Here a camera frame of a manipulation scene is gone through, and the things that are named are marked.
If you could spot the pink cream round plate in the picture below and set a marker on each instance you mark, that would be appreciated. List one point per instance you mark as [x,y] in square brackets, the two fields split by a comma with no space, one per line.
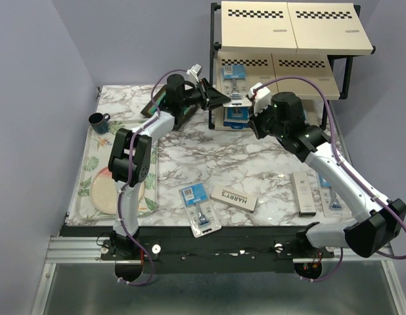
[103,193]

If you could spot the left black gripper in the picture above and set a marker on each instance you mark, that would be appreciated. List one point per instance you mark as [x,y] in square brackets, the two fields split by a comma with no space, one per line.
[215,98]

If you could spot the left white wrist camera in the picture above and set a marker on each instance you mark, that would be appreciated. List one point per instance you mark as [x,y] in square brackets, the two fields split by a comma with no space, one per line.
[194,73]

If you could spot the middle right beige shelf board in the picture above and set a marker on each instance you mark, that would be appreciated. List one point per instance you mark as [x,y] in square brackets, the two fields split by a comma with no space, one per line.
[315,68]

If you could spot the bottom left beige shelf board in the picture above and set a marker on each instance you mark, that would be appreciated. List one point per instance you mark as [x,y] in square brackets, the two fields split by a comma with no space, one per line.
[218,121]

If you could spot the middle left beige shelf board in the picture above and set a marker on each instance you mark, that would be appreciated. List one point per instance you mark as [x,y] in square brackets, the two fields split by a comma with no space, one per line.
[258,68]

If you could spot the white Harry's box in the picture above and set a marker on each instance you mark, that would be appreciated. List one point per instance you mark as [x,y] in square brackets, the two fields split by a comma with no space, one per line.
[234,198]

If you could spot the aluminium rail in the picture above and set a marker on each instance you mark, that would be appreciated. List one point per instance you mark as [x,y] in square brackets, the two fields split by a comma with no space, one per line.
[63,250]

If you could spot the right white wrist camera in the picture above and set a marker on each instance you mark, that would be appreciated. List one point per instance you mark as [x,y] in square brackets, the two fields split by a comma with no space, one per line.
[260,97]

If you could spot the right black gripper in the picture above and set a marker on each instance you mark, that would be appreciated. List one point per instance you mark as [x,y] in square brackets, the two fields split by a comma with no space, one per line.
[254,119]

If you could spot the tall white slim box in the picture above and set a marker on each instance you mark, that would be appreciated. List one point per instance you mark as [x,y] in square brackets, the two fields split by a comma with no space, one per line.
[303,194]

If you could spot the square green ceramic plate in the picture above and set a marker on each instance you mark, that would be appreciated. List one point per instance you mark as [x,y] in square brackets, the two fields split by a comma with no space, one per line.
[149,110]

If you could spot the floral leaf serving tray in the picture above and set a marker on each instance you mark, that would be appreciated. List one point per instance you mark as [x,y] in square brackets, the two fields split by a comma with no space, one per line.
[95,157]

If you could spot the blister razor pack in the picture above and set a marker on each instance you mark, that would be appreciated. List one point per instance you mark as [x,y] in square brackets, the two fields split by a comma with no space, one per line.
[234,85]
[332,207]
[199,210]

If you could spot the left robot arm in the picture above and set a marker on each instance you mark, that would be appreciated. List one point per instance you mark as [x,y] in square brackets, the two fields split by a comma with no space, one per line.
[129,160]

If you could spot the dark blue mug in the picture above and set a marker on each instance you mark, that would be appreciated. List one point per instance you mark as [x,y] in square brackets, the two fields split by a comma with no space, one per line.
[99,122]

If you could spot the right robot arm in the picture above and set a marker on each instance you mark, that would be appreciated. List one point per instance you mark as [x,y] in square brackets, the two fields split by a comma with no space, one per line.
[376,219]

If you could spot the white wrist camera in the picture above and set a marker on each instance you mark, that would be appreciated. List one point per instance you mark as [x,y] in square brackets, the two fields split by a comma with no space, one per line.
[260,97]
[194,73]

